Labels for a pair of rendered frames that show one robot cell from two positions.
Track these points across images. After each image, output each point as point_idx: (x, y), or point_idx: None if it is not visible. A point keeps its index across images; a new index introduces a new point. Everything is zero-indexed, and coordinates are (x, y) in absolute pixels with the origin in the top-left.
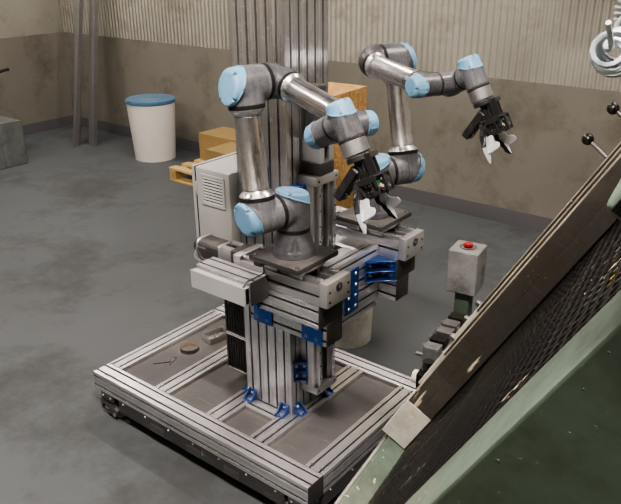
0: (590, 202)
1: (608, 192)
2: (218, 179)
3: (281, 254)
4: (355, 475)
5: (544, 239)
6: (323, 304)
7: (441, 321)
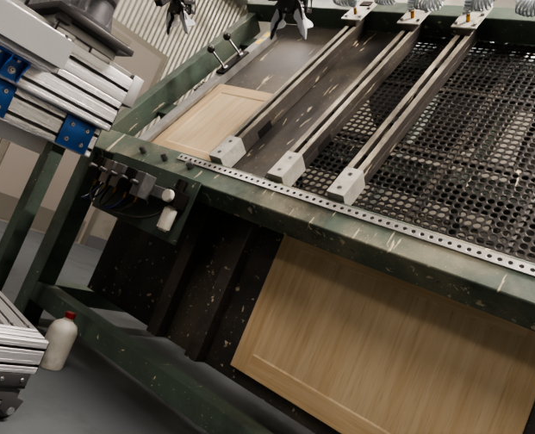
0: (446, 69)
1: (450, 67)
2: None
3: (99, 22)
4: (385, 219)
5: (363, 88)
6: (130, 101)
7: (91, 163)
